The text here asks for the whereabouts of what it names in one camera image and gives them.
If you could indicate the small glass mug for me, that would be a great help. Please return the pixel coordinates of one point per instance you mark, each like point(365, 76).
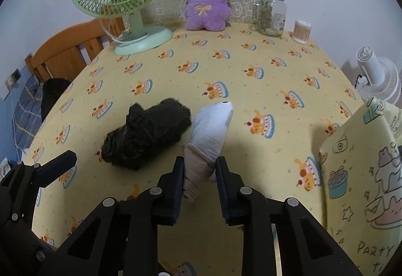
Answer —
point(256, 15)

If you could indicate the blue plaid bedding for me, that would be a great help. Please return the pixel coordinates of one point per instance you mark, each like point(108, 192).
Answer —
point(27, 114)

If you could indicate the purple plush toy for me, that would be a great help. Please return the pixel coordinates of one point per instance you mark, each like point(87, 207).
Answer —
point(210, 15)

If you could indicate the yellow cake print tablecloth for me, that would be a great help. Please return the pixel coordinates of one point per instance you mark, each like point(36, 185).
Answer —
point(287, 100)

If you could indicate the white standing fan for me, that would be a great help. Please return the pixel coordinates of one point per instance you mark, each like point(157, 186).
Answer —
point(377, 77)

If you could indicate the wall power socket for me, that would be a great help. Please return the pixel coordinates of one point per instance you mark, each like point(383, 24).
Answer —
point(13, 79)

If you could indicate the cotton swab container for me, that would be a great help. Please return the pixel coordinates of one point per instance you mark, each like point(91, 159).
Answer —
point(301, 32)

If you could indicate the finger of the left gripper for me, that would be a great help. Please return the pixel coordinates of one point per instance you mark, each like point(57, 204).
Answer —
point(18, 196)
point(53, 169)

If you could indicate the glass jar with lid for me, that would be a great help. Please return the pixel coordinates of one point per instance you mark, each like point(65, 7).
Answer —
point(272, 15)

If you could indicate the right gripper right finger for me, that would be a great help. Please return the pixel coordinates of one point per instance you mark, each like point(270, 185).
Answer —
point(279, 237)

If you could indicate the black cloth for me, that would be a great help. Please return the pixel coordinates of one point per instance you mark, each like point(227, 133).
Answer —
point(145, 134)

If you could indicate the yellow patterned storage box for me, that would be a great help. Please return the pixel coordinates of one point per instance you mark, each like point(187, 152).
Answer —
point(361, 173)

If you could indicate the white and beige sock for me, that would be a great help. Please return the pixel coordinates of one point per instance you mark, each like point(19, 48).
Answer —
point(210, 128)

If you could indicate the black garment on chair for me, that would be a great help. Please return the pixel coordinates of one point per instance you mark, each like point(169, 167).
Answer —
point(52, 90)

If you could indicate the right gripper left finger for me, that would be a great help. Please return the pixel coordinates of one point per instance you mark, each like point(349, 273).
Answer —
point(121, 237)

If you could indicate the wooden chair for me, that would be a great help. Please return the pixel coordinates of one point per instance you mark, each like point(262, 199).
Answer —
point(61, 56)

